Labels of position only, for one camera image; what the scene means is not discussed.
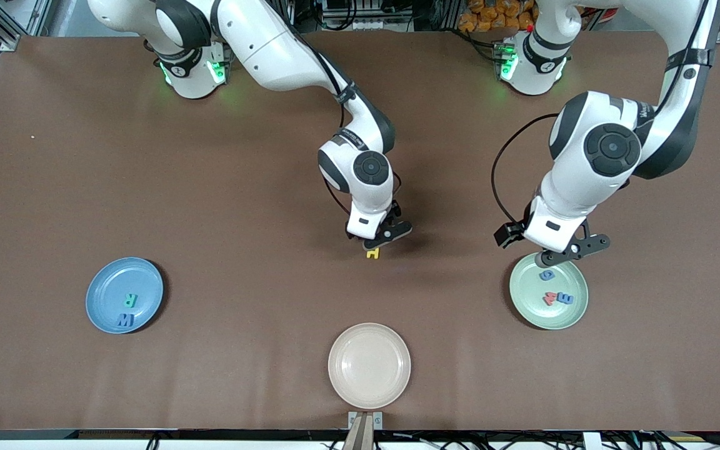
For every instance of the blue lowercase letter g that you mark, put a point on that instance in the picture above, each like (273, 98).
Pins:
(546, 275)

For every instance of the red lowercase letter w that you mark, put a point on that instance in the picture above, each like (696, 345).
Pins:
(550, 299)

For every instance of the blue uppercase letter E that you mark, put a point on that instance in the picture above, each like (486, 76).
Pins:
(565, 299)

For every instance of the teal uppercase letter R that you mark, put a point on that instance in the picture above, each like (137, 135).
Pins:
(130, 300)

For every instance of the blue uppercase letter W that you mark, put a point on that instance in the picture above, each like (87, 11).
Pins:
(125, 321)

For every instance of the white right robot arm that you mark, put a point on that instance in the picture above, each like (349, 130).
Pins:
(272, 50)

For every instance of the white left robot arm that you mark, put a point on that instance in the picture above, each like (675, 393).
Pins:
(575, 187)

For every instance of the green plate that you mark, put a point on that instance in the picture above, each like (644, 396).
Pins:
(549, 315)

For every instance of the beige plate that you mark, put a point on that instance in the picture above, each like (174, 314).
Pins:
(369, 365)

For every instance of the blue plate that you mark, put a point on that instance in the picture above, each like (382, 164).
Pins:
(124, 281)

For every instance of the orange snack bags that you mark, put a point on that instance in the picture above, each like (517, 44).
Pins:
(497, 15)

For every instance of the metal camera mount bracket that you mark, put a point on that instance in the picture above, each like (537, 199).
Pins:
(365, 425)

